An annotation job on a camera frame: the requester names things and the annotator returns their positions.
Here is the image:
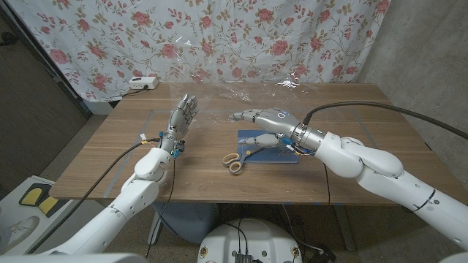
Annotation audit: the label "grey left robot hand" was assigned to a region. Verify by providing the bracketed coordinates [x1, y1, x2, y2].
[159, 94, 200, 153]

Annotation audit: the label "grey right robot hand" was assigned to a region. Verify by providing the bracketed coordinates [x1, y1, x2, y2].
[229, 107, 326, 153]

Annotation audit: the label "clear cling film sheet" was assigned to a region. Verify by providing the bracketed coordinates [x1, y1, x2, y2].
[160, 32, 322, 129]

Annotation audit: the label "grey orange handled scissors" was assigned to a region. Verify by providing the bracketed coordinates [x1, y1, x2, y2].
[222, 145, 265, 175]

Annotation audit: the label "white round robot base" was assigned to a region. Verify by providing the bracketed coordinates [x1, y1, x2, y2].
[197, 218, 303, 263]

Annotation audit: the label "blue notebook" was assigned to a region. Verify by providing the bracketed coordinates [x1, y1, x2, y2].
[236, 129, 301, 164]

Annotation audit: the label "white power strip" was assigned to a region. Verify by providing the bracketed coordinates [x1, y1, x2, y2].
[128, 76, 159, 91]

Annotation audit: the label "floral rose curtain backdrop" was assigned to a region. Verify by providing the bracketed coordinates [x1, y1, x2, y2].
[7, 0, 392, 103]

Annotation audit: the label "blue grey stool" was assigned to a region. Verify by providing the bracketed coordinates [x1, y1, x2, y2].
[151, 202, 220, 245]

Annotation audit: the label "grey table leg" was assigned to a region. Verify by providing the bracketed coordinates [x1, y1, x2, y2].
[332, 205, 358, 252]

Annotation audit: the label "black floor plug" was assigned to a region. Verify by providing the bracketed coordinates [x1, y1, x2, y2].
[310, 248, 336, 263]

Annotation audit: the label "dark perforated partition panel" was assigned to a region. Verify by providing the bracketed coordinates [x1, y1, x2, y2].
[0, 7, 92, 198]

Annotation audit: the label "yellow black foot pedal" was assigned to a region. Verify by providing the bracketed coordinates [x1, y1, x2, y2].
[18, 183, 72, 218]

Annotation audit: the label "white robot torso edge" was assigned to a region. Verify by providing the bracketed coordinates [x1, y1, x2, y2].
[0, 251, 468, 263]

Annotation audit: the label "white pedal board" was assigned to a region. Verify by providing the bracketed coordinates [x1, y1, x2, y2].
[0, 175, 107, 255]

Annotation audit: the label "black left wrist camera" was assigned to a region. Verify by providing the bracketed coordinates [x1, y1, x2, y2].
[173, 140, 186, 159]

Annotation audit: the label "black power strip cable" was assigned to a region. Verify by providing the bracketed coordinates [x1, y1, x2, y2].
[122, 85, 149, 98]

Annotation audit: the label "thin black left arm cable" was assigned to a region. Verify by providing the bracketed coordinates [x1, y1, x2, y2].
[145, 157, 177, 259]

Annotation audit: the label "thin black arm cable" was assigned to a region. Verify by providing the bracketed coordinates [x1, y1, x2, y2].
[322, 163, 331, 206]
[145, 157, 177, 259]

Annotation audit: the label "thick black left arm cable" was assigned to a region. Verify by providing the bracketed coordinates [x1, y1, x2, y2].
[27, 137, 162, 254]

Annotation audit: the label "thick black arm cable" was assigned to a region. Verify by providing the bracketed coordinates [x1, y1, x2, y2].
[301, 101, 468, 141]
[27, 137, 162, 254]

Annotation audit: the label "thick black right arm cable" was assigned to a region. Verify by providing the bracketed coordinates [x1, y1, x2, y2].
[301, 101, 468, 141]

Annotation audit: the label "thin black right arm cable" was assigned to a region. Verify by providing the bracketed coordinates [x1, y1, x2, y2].
[322, 163, 331, 206]

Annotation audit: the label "black cable on robot base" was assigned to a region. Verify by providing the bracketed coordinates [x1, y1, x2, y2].
[223, 218, 250, 255]

